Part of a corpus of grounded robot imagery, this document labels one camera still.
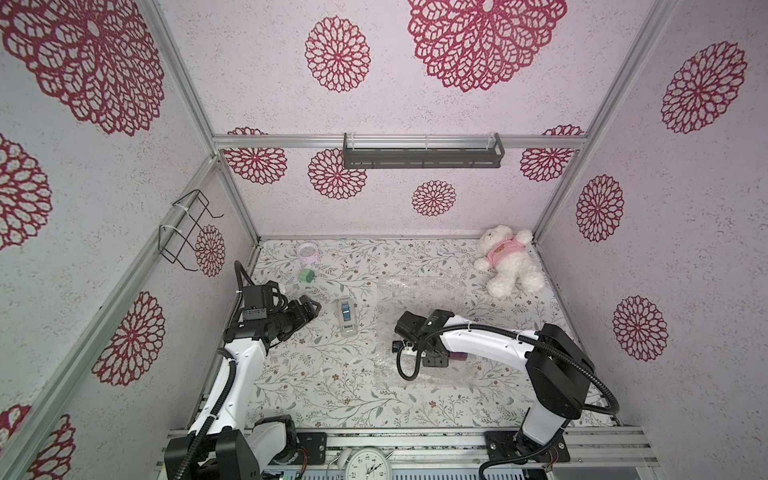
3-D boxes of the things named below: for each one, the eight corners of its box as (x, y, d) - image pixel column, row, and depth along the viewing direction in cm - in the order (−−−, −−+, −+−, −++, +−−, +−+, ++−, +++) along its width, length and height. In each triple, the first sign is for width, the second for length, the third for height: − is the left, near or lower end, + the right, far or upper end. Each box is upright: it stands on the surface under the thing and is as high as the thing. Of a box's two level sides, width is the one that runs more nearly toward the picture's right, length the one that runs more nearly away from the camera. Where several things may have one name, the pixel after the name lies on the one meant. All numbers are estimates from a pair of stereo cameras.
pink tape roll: (296, 265, 115) (294, 260, 112) (300, 247, 121) (299, 242, 118) (316, 265, 115) (315, 260, 112) (320, 247, 121) (318, 242, 118)
